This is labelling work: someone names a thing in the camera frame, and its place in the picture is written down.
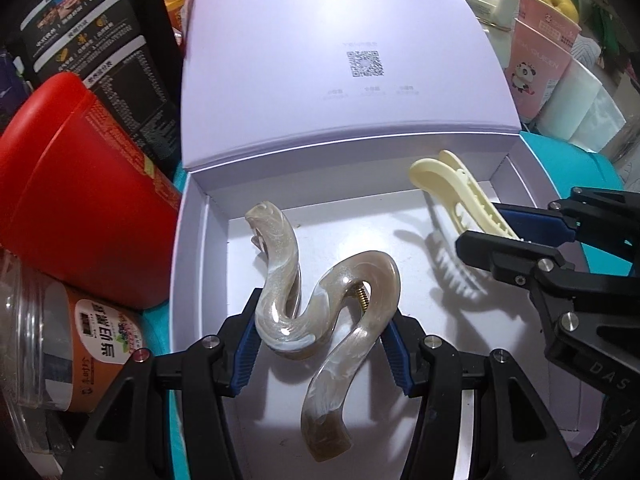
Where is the lavender hinged gift box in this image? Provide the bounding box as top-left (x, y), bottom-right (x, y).
top-left (167, 0), bottom-right (606, 480)

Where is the cream hair claw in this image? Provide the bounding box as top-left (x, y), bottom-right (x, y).
top-left (409, 150), bottom-right (523, 296)

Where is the white paper roll pack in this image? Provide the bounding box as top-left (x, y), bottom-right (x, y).
top-left (540, 52), bottom-right (628, 153)

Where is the red canister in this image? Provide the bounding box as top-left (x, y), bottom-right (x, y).
top-left (0, 71), bottom-right (183, 311)

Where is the clear jar with orange label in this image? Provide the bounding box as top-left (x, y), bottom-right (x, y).
top-left (0, 250), bottom-right (151, 461)

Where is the teal bubble mat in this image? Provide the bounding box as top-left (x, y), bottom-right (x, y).
top-left (142, 130), bottom-right (640, 480)

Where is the yellow fruit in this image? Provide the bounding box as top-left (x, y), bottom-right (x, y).
top-left (539, 0), bottom-right (578, 21)

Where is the black printed pouch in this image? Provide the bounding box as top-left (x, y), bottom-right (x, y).
top-left (20, 0), bottom-right (183, 171)

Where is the pearl beige hair claw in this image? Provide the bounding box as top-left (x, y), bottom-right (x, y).
top-left (244, 201), bottom-right (401, 463)

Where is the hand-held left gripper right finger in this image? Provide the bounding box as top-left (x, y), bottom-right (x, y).
top-left (380, 312), bottom-right (581, 480)

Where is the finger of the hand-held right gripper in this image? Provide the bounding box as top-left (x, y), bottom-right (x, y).
top-left (455, 230), bottom-right (640, 357)
top-left (494, 186), bottom-right (640, 267)

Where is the red snack packet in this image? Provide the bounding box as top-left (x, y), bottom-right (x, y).
top-left (162, 0), bottom-right (201, 58)

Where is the pink panda paper cup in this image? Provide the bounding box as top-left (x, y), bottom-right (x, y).
top-left (500, 20), bottom-right (575, 123)

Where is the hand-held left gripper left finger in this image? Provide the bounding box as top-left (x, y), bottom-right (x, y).
top-left (60, 287), bottom-right (266, 480)

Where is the pink printed paper cup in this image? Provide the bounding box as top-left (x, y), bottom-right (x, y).
top-left (520, 0), bottom-right (583, 51)

